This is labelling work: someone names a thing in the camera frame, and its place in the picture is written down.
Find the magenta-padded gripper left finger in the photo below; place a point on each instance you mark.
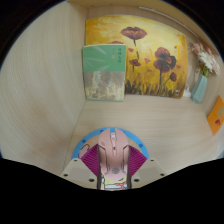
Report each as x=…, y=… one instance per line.
x=76, y=170

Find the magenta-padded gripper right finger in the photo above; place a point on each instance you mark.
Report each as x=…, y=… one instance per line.
x=146, y=170

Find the pink computer mouse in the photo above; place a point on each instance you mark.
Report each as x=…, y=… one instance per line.
x=113, y=153

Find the round blue-rimmed cartoon mouse pad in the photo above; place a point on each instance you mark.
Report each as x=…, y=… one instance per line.
x=83, y=146

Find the white charger block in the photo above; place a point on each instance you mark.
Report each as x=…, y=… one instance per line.
x=187, y=91

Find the orange book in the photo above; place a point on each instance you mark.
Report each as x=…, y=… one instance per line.
x=217, y=116

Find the teal faceted vase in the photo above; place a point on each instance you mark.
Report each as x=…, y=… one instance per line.
x=199, y=90

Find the green and beige book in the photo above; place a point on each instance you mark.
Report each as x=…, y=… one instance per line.
x=104, y=71

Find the pink and white flower bouquet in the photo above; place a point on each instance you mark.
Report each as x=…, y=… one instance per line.
x=206, y=60

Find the yellow poppy flower painting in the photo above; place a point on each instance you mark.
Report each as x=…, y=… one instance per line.
x=150, y=40

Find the white light bar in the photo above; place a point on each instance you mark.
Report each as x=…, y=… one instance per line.
x=170, y=18

